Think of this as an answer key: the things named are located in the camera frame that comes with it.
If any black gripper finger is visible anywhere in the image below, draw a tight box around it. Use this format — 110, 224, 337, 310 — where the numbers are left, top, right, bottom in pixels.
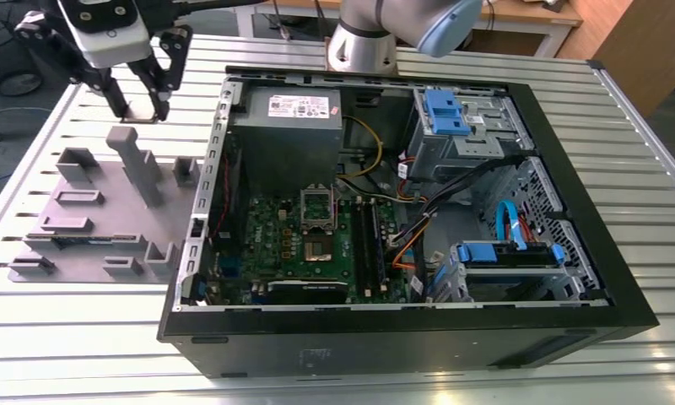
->
13, 11, 130, 120
132, 24, 196, 122

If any metal socket cover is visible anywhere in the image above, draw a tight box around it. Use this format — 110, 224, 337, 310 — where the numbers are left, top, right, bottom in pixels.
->
297, 187, 339, 234

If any CPU socket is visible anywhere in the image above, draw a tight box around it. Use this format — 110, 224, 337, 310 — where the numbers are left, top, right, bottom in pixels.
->
301, 230, 339, 265

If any grey power supply unit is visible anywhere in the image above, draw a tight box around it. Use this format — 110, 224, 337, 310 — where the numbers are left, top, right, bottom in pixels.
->
233, 86, 344, 199

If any grey plastic parts rack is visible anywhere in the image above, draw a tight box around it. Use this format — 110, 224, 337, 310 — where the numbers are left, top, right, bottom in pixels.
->
5, 125, 204, 284

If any green RAM stick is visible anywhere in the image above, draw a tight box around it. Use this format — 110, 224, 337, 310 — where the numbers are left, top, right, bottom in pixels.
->
48, 234, 118, 249

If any green motherboard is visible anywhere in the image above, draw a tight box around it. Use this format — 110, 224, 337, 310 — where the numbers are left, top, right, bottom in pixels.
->
210, 185, 423, 305

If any blue plastic drive latch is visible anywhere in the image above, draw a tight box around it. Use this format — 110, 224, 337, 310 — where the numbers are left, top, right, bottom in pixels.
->
424, 87, 463, 137

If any black RAM slot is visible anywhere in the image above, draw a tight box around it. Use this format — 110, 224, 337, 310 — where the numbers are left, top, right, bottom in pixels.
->
369, 198, 391, 296
349, 197, 372, 299

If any metal drive cage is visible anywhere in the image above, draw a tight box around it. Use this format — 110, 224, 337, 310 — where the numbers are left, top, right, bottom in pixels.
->
404, 86, 536, 183

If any black graphics card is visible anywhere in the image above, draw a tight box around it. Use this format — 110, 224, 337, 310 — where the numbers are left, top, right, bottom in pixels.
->
264, 278, 349, 305

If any hard disk in blue carrier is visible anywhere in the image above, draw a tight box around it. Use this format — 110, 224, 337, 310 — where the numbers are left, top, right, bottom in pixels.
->
453, 240, 567, 271

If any black PC case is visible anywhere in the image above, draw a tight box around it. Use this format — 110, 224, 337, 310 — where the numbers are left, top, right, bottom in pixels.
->
154, 63, 660, 380

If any metal disk bay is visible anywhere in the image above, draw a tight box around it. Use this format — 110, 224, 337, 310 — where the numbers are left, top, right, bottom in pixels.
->
448, 238, 604, 303

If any brown wooden cabinet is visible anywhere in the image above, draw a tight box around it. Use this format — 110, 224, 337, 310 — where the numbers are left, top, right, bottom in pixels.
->
556, 0, 675, 119

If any black wire mesh bin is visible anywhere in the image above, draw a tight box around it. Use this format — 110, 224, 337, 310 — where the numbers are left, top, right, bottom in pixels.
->
0, 23, 45, 97

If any yellow wire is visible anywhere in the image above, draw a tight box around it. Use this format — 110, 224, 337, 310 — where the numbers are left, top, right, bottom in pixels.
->
336, 116, 387, 181

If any mixed colour wire bundle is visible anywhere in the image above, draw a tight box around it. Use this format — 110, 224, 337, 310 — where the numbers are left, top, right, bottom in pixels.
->
336, 175, 428, 204

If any black cable bundle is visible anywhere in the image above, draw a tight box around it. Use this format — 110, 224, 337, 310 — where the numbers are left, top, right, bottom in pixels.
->
391, 154, 528, 248

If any orange wire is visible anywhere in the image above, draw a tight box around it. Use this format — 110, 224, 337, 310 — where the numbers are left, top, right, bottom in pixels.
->
391, 221, 428, 271

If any wooden desk white frame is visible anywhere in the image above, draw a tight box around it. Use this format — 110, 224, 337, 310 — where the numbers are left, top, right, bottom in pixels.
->
471, 0, 586, 60

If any blue plastic carrier rail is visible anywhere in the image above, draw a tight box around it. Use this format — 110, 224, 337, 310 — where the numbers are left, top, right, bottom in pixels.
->
431, 259, 469, 303

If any blue flat data wire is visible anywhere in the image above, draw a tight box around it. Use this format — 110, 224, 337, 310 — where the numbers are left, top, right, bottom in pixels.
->
493, 198, 533, 250

